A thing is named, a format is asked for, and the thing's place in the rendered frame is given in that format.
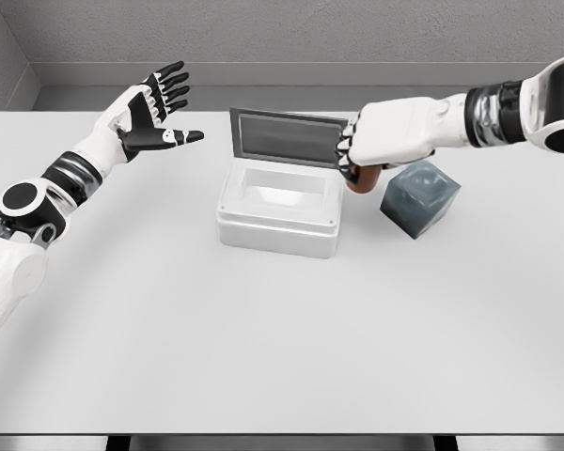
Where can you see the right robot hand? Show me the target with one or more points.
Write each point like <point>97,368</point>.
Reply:
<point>385,136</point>

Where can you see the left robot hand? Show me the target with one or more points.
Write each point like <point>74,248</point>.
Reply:
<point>138,110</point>

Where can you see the brown cylindrical object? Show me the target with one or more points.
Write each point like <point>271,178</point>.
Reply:
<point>364,178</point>

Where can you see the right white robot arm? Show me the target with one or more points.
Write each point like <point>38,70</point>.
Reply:
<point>512,110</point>

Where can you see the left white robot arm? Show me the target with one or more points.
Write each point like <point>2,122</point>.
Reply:
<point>51,197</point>

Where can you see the grey-blue cube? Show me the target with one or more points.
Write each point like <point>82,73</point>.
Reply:
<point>420,197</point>

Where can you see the white box with hinged lid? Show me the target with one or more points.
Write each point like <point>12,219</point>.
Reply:
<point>279,197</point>

